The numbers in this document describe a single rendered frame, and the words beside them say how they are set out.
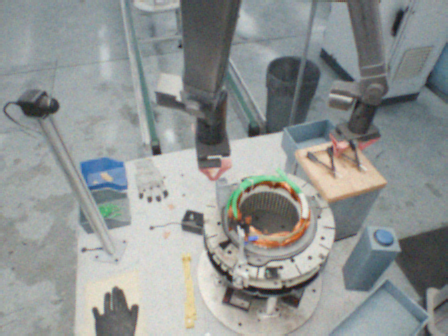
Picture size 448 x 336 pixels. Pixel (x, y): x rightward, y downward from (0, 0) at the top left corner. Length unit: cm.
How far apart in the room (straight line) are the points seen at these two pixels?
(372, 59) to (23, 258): 208
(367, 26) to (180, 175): 87
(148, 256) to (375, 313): 69
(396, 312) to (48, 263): 185
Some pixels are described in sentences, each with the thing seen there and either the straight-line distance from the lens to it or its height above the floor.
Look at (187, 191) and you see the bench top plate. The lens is 127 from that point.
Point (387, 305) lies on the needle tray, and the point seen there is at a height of 103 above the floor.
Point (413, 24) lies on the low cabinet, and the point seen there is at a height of 75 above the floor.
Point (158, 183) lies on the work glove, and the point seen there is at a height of 80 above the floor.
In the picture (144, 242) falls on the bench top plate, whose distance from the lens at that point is 117.
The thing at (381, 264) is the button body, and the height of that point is 96.
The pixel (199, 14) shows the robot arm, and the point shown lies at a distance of 33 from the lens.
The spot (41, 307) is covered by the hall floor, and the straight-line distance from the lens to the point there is 211.
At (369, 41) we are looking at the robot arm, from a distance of 80.
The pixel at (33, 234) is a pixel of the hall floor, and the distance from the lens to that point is 239.
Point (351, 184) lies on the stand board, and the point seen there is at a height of 107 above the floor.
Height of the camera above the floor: 177
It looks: 47 degrees down
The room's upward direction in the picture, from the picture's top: straight up
